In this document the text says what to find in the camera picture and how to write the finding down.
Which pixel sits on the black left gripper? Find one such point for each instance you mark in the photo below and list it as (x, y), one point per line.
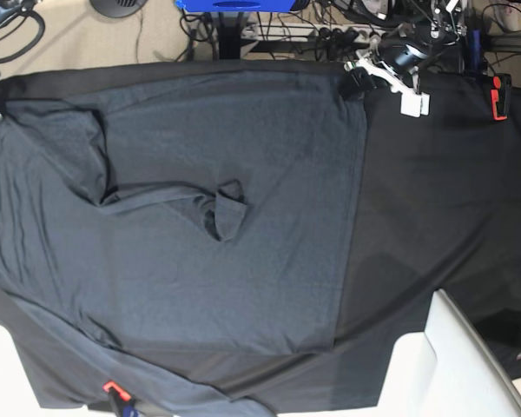
(394, 61)

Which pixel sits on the red blue front clamp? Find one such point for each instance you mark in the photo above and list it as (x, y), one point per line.
(121, 402)

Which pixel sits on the dark grey T-shirt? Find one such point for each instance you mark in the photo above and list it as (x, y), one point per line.
(148, 226)

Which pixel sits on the power strip on floor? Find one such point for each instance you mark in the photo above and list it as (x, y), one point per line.
(298, 32)

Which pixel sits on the round black stand base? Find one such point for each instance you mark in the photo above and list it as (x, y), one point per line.
(117, 8)

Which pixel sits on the blue plastic bin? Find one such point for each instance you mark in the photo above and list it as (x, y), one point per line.
(199, 6)

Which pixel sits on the red black table clamp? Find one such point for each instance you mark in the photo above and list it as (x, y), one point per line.
(501, 96)

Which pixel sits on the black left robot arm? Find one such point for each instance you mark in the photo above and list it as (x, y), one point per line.
(415, 34)

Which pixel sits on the blue clamp at rear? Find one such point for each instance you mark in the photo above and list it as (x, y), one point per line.
(473, 54)

